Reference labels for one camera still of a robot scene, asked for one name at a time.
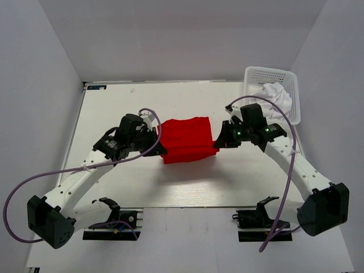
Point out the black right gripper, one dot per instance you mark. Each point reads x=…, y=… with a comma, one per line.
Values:
x=224, y=140

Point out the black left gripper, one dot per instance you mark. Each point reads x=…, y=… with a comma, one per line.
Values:
x=158, y=149

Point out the red t-shirt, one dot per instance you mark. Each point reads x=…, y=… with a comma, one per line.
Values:
x=187, y=140

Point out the white t-shirt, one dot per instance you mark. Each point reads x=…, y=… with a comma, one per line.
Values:
x=275, y=93

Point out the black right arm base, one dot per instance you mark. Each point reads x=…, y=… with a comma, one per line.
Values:
x=254, y=224

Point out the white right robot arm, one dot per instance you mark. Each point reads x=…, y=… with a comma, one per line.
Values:
x=325, y=204

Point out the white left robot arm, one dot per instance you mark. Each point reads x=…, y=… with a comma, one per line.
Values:
x=56, y=216

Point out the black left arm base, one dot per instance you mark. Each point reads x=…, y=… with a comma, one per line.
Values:
x=122, y=224

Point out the white plastic basket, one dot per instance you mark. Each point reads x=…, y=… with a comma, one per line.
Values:
x=255, y=77

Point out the blue table label sticker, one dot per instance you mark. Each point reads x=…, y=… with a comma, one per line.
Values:
x=96, y=87

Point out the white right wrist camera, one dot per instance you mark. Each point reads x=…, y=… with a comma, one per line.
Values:
x=235, y=115

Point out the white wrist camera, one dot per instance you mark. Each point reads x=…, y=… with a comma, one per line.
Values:
x=148, y=119
x=235, y=115

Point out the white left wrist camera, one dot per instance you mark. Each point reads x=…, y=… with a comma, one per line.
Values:
x=148, y=119

